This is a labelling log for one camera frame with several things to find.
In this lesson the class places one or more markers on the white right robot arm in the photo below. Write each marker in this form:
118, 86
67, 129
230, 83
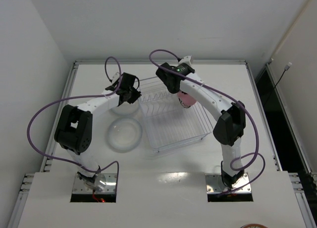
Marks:
229, 116

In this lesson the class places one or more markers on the blue rimmed glass plate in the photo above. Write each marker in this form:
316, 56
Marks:
124, 134
126, 109

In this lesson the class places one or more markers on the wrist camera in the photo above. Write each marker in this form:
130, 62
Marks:
115, 78
164, 75

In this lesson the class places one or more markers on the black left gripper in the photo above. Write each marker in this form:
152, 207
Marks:
133, 96

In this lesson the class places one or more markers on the pink plastic plate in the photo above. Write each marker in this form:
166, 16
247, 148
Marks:
185, 97

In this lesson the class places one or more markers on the metal base plate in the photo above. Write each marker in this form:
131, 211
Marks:
215, 186
109, 182

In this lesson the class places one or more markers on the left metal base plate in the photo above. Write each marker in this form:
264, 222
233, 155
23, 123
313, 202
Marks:
109, 182

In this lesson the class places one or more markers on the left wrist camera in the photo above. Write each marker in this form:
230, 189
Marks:
115, 78

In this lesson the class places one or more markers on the green rimmed white plate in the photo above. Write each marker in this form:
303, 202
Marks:
186, 105

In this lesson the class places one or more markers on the orange rimmed round object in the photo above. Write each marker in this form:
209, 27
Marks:
253, 225

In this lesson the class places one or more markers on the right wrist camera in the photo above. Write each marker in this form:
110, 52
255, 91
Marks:
164, 75

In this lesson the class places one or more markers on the white wire dish rack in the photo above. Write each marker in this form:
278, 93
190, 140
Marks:
167, 123

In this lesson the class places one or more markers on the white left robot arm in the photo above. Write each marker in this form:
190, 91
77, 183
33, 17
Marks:
75, 126

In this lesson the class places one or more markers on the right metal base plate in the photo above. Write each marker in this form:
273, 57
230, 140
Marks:
215, 186

